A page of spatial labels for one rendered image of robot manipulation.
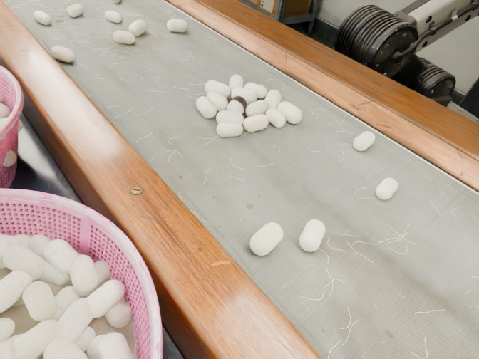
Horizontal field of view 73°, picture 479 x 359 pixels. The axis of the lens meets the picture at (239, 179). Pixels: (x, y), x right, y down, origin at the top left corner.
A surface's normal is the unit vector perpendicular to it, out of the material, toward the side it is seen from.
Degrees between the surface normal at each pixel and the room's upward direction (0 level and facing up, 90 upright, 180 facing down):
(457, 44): 89
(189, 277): 0
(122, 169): 0
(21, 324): 0
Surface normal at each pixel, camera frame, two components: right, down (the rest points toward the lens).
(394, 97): 0.13, -0.70
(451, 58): -0.81, 0.32
